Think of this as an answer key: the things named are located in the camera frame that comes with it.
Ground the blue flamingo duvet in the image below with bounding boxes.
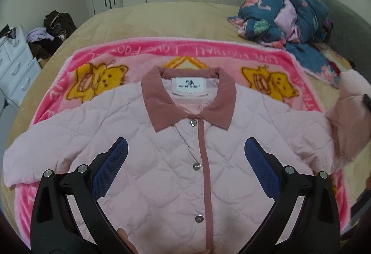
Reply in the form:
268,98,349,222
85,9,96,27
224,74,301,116
228,0,340,86

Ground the beige bed cover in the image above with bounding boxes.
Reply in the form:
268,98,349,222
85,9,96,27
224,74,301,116
0,1,371,243

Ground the person's hand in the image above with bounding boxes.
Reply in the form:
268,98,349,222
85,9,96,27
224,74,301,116
117,228,138,254

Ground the purple clothes pile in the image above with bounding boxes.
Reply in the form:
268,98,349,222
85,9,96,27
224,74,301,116
26,27,54,43

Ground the white drawer chest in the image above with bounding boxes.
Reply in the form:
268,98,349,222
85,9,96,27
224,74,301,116
1,25,42,106

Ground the dark bag on floor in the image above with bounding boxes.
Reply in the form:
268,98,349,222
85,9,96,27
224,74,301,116
43,10,77,39

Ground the grey headboard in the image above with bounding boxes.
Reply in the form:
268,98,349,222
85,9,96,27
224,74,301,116
322,0,370,80

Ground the pink quilted jacket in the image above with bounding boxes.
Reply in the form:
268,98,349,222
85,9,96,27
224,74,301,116
3,67,370,253

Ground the pink cartoon bear blanket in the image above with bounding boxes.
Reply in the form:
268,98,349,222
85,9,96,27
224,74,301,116
3,38,352,253

